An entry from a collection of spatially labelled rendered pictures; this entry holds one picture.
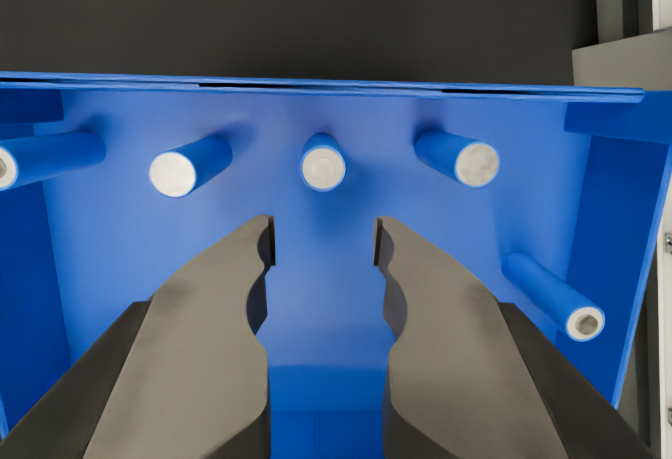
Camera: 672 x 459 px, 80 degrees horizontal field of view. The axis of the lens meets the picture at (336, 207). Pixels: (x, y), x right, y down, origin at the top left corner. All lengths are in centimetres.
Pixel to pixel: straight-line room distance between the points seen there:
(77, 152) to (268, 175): 9
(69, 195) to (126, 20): 45
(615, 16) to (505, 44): 14
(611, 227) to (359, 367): 16
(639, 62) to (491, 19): 20
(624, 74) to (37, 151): 61
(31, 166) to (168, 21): 49
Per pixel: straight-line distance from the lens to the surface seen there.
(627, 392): 94
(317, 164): 15
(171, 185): 16
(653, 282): 70
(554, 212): 26
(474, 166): 16
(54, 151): 21
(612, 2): 72
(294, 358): 26
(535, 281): 23
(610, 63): 66
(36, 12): 74
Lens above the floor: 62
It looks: 75 degrees down
